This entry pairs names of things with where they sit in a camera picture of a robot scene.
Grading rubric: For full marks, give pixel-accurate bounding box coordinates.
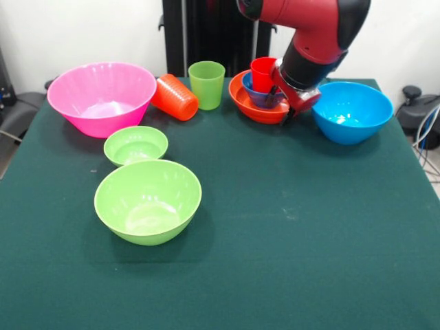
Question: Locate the black chair base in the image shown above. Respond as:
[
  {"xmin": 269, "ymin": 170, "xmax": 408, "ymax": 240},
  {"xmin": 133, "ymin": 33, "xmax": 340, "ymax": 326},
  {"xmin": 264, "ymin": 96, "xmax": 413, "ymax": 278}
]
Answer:
[{"xmin": 395, "ymin": 85, "xmax": 440, "ymax": 151}]

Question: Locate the dark green table cloth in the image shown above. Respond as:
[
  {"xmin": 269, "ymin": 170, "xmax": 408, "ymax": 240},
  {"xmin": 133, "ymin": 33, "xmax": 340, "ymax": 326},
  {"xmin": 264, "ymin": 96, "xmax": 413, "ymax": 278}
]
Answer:
[{"xmin": 0, "ymin": 76, "xmax": 440, "ymax": 330}]

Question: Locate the orange bowl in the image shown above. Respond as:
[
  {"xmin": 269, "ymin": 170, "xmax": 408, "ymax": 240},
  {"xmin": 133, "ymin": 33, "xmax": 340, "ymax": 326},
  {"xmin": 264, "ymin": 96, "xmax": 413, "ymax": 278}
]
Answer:
[{"xmin": 228, "ymin": 69, "xmax": 292, "ymax": 125}]

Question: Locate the orange cup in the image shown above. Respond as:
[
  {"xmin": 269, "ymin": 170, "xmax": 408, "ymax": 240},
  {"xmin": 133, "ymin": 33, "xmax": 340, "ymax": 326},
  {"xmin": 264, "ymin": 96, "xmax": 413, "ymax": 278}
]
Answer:
[{"xmin": 151, "ymin": 74, "xmax": 200, "ymax": 122}]

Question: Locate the green cup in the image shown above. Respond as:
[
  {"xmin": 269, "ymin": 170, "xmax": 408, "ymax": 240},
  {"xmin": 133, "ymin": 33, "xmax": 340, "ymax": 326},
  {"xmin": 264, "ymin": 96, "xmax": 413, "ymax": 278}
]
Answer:
[{"xmin": 187, "ymin": 60, "xmax": 226, "ymax": 111}]

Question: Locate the large pink bowl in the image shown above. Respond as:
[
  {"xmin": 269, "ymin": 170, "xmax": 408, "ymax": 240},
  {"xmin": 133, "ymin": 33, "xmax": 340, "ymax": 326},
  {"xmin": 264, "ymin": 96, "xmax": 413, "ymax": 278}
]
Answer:
[{"xmin": 47, "ymin": 61, "xmax": 157, "ymax": 139}]

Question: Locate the small dark blue bowl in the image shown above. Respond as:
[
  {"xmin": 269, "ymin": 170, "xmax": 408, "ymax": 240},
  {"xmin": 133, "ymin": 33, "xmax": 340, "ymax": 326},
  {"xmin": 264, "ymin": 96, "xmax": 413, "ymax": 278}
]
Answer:
[{"xmin": 241, "ymin": 71, "xmax": 287, "ymax": 109}]

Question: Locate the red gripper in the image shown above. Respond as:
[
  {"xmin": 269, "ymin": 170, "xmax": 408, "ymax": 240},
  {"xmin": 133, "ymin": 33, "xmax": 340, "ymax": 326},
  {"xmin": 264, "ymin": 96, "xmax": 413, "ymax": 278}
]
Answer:
[{"xmin": 266, "ymin": 58, "xmax": 322, "ymax": 127}]

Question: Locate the grey office chair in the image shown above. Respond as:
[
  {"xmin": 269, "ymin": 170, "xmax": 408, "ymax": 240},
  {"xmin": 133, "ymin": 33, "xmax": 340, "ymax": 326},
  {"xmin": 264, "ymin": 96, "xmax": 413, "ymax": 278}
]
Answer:
[{"xmin": 0, "ymin": 91, "xmax": 48, "ymax": 144}]

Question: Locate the black equipment box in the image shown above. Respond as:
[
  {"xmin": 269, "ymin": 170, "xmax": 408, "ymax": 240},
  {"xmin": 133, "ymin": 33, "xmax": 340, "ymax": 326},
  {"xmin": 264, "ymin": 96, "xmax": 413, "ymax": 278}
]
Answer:
[{"xmin": 0, "ymin": 47, "xmax": 18, "ymax": 108}]

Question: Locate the large green bowl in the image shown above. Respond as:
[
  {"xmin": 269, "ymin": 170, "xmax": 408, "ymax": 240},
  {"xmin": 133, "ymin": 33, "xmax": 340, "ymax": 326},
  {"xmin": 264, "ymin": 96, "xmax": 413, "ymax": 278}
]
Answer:
[{"xmin": 93, "ymin": 159, "xmax": 203, "ymax": 246}]

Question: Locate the small green bowl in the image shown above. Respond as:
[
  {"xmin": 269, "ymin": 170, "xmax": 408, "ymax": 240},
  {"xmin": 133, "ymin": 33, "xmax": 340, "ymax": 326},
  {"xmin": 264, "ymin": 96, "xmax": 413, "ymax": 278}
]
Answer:
[{"xmin": 103, "ymin": 125, "xmax": 169, "ymax": 168}]

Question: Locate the red cup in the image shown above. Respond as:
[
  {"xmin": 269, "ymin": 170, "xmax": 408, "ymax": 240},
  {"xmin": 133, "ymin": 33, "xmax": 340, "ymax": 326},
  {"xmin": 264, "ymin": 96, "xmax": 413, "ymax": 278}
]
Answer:
[{"xmin": 250, "ymin": 57, "xmax": 278, "ymax": 94}]

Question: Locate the bundle of floor cables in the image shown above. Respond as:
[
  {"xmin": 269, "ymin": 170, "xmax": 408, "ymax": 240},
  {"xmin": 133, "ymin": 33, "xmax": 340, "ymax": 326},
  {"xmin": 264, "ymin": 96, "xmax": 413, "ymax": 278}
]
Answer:
[{"xmin": 411, "ymin": 102, "xmax": 440, "ymax": 182}]

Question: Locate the large light blue bowl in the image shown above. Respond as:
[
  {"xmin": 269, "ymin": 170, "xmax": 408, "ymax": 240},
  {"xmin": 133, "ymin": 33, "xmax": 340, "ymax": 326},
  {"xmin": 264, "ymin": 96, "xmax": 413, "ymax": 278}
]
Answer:
[{"xmin": 311, "ymin": 81, "xmax": 394, "ymax": 146}]

